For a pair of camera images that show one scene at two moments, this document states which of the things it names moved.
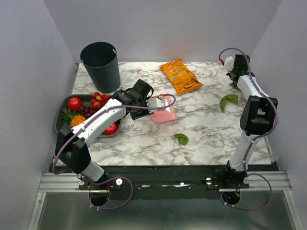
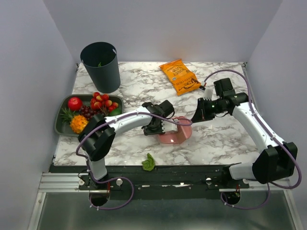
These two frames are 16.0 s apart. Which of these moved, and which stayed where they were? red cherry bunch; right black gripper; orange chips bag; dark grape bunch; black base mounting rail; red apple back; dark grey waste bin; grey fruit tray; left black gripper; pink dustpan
Moved: right black gripper; left black gripper; pink dustpan
Stayed: grey fruit tray; red cherry bunch; orange chips bag; dark grey waste bin; black base mounting rail; dark grape bunch; red apple back
